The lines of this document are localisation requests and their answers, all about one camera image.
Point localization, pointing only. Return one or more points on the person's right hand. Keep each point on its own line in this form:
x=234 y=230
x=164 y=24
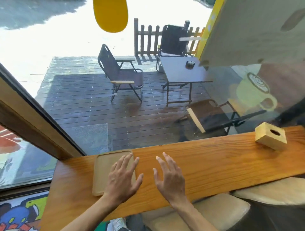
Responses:
x=174 y=185

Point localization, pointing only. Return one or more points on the person's left hand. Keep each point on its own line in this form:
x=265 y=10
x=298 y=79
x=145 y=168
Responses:
x=121 y=183

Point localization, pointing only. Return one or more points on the wooden tray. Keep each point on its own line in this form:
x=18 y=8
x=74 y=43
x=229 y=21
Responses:
x=102 y=171

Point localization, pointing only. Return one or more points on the wooden tissue box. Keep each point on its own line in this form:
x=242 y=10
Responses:
x=267 y=140

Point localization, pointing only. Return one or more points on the person's right forearm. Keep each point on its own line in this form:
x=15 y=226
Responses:
x=195 y=219

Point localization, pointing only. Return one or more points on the person's left forearm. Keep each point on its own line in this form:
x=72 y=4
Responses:
x=90 y=216

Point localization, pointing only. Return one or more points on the person's grey trousers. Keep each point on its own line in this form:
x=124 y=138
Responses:
x=135 y=223

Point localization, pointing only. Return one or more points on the tan cushioned stool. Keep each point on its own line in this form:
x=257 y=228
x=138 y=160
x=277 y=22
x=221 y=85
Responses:
x=274 y=190
x=214 y=214

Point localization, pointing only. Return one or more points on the grey door mat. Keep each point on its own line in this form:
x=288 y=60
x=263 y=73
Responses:
x=88 y=138

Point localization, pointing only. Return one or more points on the brown folding chair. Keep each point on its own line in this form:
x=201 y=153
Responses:
x=205 y=111

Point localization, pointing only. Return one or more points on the cartoon floor mat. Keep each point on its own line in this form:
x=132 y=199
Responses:
x=21 y=211

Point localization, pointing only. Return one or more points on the grey folding chair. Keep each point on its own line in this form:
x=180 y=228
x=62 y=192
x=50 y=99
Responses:
x=124 y=76

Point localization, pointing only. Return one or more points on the dark square outdoor table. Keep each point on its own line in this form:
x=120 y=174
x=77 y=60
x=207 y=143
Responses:
x=181 y=71

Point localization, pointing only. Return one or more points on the red window sticker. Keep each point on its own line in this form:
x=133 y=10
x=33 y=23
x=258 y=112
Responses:
x=9 y=142

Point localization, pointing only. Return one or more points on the black ashtray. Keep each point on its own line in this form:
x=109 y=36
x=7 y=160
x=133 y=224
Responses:
x=190 y=64

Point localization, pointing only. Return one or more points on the wooden picket fence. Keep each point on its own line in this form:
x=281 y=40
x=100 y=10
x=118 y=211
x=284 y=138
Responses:
x=145 y=40

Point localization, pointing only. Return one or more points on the black folding chair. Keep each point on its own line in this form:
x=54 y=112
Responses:
x=174 y=40

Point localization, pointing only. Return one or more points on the yellow window sticker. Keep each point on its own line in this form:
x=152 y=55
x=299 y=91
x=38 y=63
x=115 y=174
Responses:
x=110 y=14

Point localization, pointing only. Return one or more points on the beige window poster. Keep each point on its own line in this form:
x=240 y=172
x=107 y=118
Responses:
x=250 y=31

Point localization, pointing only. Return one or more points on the wooden door frame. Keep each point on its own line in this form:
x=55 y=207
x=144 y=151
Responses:
x=31 y=121

